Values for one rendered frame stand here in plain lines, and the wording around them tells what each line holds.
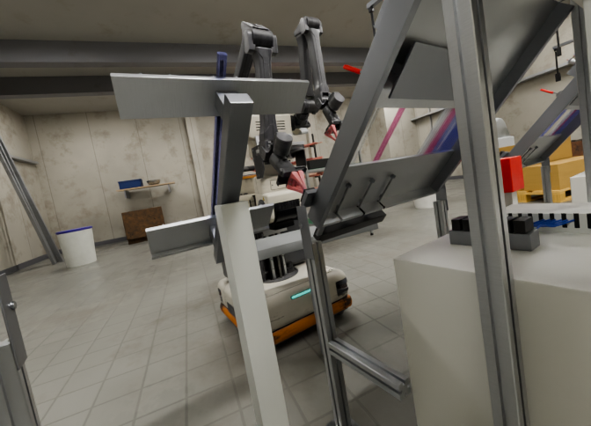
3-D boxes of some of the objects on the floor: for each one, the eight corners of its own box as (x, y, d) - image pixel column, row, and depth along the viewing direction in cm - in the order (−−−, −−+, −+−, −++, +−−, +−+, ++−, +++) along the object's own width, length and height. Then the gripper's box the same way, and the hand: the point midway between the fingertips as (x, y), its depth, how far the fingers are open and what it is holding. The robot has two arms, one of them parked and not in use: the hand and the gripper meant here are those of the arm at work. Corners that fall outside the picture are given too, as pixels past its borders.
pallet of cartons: (630, 185, 386) (624, 126, 380) (556, 203, 353) (550, 138, 346) (548, 187, 484) (543, 140, 477) (485, 201, 450) (478, 150, 444)
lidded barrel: (103, 257, 563) (96, 224, 558) (95, 262, 510) (86, 227, 505) (70, 264, 543) (62, 231, 538) (58, 271, 490) (49, 233, 485)
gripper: (292, 172, 101) (315, 198, 92) (267, 175, 95) (289, 203, 86) (296, 156, 97) (322, 182, 88) (272, 158, 91) (295, 187, 82)
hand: (304, 191), depth 88 cm, fingers closed
